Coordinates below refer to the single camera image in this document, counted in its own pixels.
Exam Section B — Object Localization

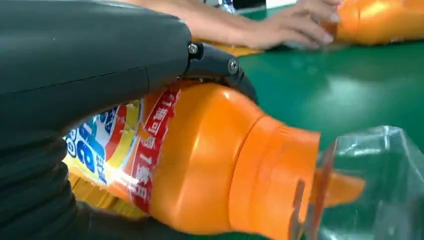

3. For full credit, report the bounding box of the orange drink bottle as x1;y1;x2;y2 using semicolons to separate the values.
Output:
62;81;424;240
319;0;424;47

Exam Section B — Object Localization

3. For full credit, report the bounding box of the person's right hand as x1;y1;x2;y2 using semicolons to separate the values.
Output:
245;0;342;51

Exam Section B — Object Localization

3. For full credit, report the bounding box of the black carrying case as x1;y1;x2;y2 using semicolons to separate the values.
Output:
232;0;268;11

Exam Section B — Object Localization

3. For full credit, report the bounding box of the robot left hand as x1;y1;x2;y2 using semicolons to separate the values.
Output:
0;0;259;240

